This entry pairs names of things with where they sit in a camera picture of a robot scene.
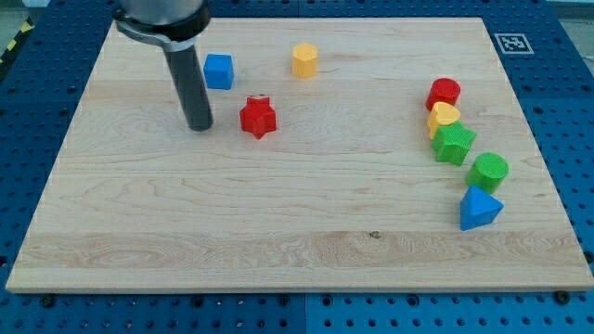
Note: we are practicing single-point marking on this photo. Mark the red star block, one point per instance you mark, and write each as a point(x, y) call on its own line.
point(258, 117)

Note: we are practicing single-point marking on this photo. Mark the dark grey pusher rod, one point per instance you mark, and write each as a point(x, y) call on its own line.
point(184, 67)

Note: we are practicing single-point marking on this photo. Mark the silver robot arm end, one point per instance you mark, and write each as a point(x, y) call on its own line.
point(172, 25)

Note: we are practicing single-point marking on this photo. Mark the green star block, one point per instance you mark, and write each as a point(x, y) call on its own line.
point(452, 143)

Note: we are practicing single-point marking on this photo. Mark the light wooden board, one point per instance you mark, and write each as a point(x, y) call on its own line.
point(346, 194)

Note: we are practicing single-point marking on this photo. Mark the yellow hexagon block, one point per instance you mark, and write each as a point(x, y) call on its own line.
point(304, 61)

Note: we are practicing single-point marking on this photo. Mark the blue cube block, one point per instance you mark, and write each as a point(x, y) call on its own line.
point(218, 71)

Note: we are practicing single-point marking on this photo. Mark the yellow heart block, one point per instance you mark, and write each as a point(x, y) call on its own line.
point(442, 114)

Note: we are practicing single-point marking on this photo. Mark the red cylinder block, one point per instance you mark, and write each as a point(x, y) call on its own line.
point(443, 90)

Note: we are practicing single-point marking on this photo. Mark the blue triangle block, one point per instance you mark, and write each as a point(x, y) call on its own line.
point(478, 208)

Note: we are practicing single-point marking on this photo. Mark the green cylinder block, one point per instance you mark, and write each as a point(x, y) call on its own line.
point(488, 172)

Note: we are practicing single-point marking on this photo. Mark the white fiducial marker tag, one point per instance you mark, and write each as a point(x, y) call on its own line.
point(513, 44)

